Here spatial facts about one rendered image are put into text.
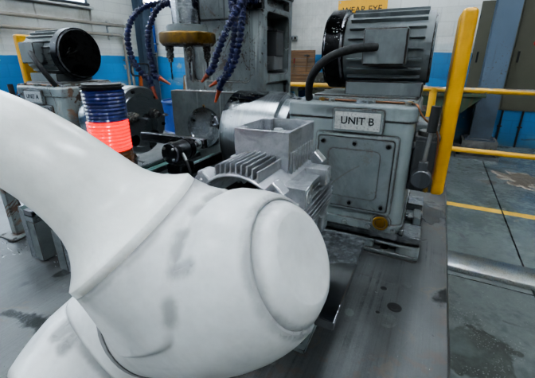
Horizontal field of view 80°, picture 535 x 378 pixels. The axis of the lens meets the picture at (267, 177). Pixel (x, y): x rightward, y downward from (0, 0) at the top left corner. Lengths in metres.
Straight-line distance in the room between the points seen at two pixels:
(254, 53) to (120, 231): 1.09
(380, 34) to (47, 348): 0.73
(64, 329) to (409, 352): 0.51
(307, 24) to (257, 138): 5.96
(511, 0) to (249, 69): 4.84
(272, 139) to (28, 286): 0.61
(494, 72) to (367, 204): 5.03
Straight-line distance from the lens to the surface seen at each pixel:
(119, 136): 0.53
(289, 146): 0.51
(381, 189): 0.78
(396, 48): 0.77
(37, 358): 0.33
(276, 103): 0.88
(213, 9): 1.34
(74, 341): 0.32
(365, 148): 0.76
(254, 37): 1.24
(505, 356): 1.97
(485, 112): 5.77
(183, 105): 1.29
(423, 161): 0.77
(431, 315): 0.73
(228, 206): 0.17
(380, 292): 0.74
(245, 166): 0.47
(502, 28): 5.74
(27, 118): 0.23
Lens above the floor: 1.25
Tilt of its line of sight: 20 degrees down
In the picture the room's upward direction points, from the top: straight up
